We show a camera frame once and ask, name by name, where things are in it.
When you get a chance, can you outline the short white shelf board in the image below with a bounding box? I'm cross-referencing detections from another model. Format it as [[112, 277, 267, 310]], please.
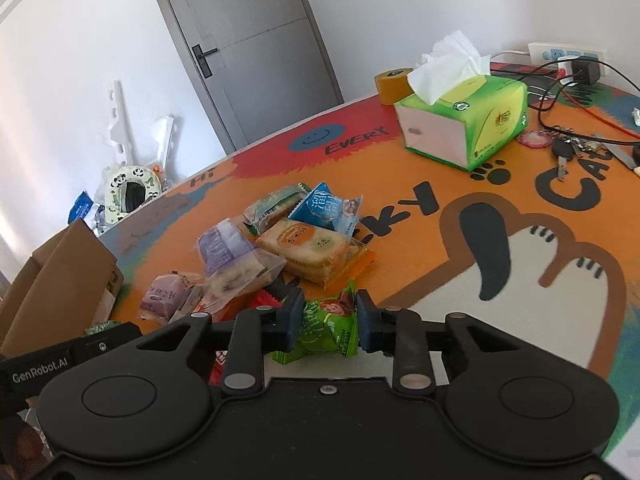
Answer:
[[149, 115, 177, 181]]

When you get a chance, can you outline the black charger plug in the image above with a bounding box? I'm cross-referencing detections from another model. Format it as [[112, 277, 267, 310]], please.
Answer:
[[566, 60, 602, 86]]

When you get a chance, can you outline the grey door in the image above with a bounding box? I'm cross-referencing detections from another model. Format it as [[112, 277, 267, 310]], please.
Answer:
[[142, 0, 346, 157]]

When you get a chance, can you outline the blue plastic bag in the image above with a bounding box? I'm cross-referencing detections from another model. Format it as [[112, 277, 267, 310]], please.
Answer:
[[66, 190, 97, 224]]

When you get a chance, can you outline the small purple snack packet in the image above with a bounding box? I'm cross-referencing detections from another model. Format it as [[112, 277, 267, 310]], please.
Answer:
[[138, 271, 205, 322]]

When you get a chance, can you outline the bunch of keys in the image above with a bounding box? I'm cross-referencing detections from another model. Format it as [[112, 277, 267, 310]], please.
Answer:
[[549, 127, 636, 182]]

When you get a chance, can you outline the red snack packet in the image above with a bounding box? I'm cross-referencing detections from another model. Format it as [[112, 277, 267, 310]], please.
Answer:
[[209, 287, 287, 386]]

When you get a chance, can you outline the black door handle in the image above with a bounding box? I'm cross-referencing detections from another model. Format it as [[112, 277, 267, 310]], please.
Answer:
[[192, 44, 219, 79]]

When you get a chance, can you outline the green white cracker packet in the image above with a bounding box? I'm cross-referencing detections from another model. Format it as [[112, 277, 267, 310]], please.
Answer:
[[243, 183, 309, 235]]

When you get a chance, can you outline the pink round keychain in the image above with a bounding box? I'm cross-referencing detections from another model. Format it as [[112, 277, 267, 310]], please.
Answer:
[[519, 128, 552, 150]]

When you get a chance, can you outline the large purple snack packet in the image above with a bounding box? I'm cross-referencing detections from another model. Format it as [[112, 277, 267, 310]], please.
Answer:
[[195, 217, 287, 311]]

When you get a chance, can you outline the white power strip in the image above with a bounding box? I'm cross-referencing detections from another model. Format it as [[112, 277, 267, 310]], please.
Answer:
[[528, 42, 608, 79]]

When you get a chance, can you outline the cardboard box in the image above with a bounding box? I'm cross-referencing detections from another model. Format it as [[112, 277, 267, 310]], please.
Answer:
[[0, 219, 124, 357]]

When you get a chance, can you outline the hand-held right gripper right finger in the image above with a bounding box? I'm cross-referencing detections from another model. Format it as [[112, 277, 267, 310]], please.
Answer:
[[355, 290, 516, 396]]

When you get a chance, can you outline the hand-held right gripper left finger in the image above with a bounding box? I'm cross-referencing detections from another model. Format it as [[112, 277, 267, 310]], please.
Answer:
[[135, 287, 306, 396]]

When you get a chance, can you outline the tall white perforated board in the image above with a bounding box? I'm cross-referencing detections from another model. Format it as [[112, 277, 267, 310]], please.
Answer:
[[102, 80, 137, 163]]

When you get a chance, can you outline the green snack packet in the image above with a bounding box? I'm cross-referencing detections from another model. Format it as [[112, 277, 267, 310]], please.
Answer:
[[271, 279, 362, 365]]

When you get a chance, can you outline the green tissue box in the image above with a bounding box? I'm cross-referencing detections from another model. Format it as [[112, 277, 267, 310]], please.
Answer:
[[394, 30, 530, 171]]

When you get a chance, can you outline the black cable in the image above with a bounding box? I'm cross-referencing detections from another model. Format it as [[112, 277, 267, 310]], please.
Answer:
[[520, 57, 640, 142]]

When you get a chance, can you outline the blue triangular snack packet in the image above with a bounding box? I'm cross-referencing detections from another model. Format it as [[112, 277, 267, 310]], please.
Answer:
[[289, 182, 364, 237]]

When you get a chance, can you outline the panda print toilet seat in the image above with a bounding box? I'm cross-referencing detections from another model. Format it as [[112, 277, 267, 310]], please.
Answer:
[[101, 163, 164, 226]]

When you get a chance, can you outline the brown tape roll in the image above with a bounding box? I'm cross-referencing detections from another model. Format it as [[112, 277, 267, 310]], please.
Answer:
[[374, 67, 416, 106]]

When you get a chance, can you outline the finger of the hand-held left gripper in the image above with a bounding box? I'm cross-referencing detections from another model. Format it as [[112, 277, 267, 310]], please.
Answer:
[[75, 322, 146, 362]]

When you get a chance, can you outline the orange rice cracker packet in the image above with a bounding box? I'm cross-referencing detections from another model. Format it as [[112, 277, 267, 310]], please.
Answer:
[[257, 217, 377, 289]]

